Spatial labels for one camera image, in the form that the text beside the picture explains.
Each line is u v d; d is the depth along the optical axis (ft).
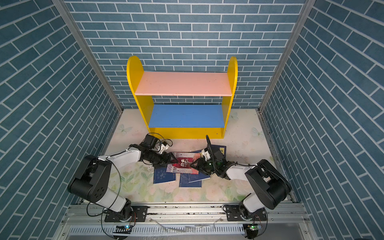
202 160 2.58
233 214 2.41
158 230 2.31
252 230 2.36
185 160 2.93
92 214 2.45
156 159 2.55
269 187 1.46
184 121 3.08
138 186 2.70
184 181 2.72
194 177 2.77
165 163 2.53
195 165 2.72
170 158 2.63
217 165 2.32
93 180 1.48
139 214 2.40
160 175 2.83
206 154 2.77
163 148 2.77
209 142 2.47
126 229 2.37
